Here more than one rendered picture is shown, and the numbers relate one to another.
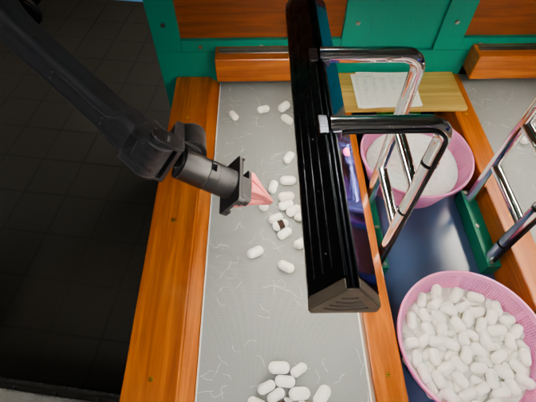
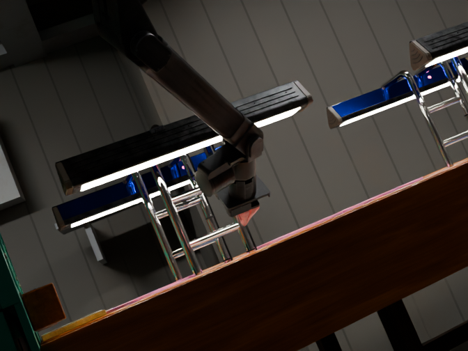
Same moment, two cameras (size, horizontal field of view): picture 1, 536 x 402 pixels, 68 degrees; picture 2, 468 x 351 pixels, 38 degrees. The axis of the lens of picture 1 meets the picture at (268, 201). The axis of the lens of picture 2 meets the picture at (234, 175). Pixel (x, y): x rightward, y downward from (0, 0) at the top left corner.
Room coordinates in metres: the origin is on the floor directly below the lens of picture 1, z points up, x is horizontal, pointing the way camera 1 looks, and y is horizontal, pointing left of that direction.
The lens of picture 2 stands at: (0.89, 1.42, 0.78)
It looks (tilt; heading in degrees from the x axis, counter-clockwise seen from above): 6 degrees up; 252
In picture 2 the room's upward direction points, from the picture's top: 23 degrees counter-clockwise
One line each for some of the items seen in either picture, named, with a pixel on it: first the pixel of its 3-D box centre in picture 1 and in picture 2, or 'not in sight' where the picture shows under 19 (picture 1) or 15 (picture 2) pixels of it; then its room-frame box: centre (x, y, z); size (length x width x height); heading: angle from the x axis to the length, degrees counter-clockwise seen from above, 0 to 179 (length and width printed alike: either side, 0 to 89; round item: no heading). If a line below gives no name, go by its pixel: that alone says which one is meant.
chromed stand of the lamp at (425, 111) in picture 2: not in sight; (437, 128); (-0.51, -0.58, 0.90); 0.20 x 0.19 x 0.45; 1
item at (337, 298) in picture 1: (321, 103); (189, 133); (0.46, -0.08, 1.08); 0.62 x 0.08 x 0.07; 1
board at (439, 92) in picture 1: (398, 91); (71, 325); (0.85, -0.35, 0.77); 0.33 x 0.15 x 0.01; 91
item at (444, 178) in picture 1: (409, 167); not in sight; (0.63, -0.36, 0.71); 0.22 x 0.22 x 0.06
